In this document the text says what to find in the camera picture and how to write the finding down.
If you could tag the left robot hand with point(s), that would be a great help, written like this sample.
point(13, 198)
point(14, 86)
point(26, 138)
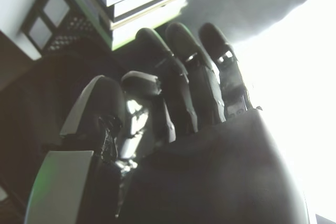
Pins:
point(199, 171)

